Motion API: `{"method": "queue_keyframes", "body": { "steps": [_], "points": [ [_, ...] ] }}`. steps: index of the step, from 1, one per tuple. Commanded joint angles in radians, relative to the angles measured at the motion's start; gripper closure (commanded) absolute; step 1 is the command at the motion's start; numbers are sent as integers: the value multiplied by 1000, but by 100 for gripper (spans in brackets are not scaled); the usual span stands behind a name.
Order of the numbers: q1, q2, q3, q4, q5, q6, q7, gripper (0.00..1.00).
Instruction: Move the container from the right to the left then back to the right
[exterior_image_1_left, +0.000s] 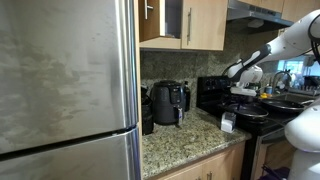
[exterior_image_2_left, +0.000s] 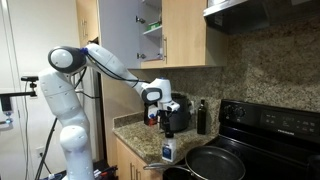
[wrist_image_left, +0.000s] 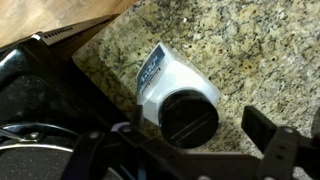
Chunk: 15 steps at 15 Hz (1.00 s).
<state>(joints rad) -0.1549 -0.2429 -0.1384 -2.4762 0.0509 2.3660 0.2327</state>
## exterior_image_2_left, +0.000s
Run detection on dark glass bottle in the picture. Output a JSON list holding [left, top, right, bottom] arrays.
[[196, 98, 208, 136]]

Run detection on wooden lower cabinet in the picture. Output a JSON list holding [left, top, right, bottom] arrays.
[[114, 136, 164, 180]]

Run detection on black stove knob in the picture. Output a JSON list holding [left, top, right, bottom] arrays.
[[223, 105, 235, 118], [234, 106, 247, 119]]

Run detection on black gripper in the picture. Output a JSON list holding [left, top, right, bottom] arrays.
[[159, 110, 175, 137]]

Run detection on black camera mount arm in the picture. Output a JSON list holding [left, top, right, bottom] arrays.
[[0, 81, 38, 113]]

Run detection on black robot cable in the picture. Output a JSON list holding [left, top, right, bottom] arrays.
[[73, 49, 152, 100]]

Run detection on white wall outlet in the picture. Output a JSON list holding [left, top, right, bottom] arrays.
[[35, 145, 46, 158]]

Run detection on dark shallow pan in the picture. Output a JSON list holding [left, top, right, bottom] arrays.
[[162, 166, 198, 180]]

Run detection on open cabinet door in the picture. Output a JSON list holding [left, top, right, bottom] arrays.
[[97, 0, 142, 70]]

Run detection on black electric stove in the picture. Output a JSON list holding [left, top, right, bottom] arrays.
[[199, 98, 320, 180]]

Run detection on black frying pan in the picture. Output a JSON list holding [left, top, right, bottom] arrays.
[[143, 145, 247, 180]]

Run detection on small white-capped jar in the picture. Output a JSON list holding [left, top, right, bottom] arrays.
[[161, 131, 178, 163]]

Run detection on wooden upper cabinet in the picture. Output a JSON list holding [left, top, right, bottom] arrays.
[[138, 0, 229, 70]]

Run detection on green box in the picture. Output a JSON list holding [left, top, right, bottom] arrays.
[[147, 20, 163, 31]]

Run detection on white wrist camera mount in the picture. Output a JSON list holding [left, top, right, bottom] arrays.
[[146, 100, 181, 118]]

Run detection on steel range hood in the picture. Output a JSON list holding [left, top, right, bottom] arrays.
[[203, 0, 320, 35]]

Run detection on tall wooden cabinet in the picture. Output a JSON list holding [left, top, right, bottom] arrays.
[[75, 0, 100, 46]]

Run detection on black coffee maker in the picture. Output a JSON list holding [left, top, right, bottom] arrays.
[[169, 93, 193, 133]]

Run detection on small black camera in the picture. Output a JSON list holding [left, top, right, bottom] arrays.
[[20, 75, 40, 83]]

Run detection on black red tools pile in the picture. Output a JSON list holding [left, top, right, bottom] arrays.
[[92, 159, 118, 180]]

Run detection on stainless steel refrigerator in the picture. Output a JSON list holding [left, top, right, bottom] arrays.
[[79, 66, 104, 161]]

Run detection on black and red appliance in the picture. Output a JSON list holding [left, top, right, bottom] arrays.
[[143, 111, 158, 128]]

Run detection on black tripod pole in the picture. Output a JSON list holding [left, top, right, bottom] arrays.
[[34, 117, 59, 180]]

